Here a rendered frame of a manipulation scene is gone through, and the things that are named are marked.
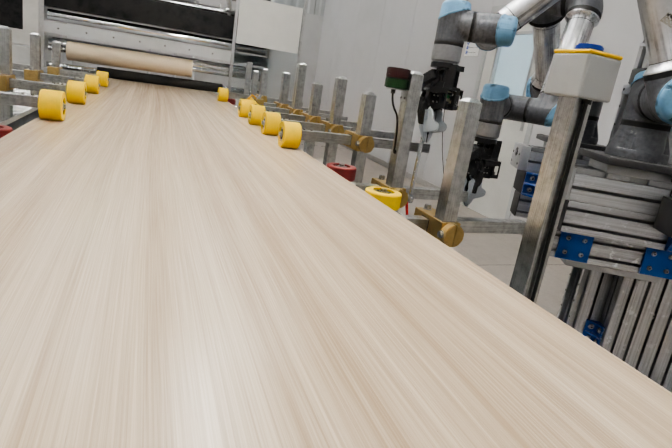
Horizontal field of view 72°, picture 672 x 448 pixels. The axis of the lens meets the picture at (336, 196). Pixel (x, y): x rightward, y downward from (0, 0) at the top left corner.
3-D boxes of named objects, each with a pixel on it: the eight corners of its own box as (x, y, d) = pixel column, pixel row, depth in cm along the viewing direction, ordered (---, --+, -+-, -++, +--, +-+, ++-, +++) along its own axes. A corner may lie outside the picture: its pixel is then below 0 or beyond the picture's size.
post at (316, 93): (304, 195, 201) (320, 82, 189) (307, 197, 198) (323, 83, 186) (297, 194, 199) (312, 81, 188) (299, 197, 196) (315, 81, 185)
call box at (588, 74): (572, 103, 78) (585, 55, 76) (609, 107, 72) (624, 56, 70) (541, 97, 75) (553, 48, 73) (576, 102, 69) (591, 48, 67)
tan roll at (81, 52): (258, 86, 368) (260, 70, 365) (262, 87, 357) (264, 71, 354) (50, 57, 313) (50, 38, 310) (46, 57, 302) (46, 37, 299)
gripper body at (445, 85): (442, 111, 118) (452, 62, 116) (416, 106, 125) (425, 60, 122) (459, 113, 123) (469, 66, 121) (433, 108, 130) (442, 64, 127)
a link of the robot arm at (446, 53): (427, 43, 121) (446, 48, 126) (424, 61, 122) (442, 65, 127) (451, 44, 116) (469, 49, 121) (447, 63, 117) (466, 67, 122)
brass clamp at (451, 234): (430, 227, 114) (434, 207, 113) (463, 247, 102) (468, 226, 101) (409, 226, 112) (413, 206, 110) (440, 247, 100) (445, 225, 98)
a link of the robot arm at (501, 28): (515, 20, 122) (472, 15, 125) (521, 12, 112) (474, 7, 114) (508, 51, 124) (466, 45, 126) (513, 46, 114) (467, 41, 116)
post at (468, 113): (428, 301, 111) (473, 98, 99) (436, 308, 108) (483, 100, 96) (416, 301, 109) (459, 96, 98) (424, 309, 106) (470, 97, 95)
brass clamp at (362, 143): (357, 146, 156) (360, 131, 155) (374, 154, 144) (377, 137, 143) (340, 144, 154) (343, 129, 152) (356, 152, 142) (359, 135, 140)
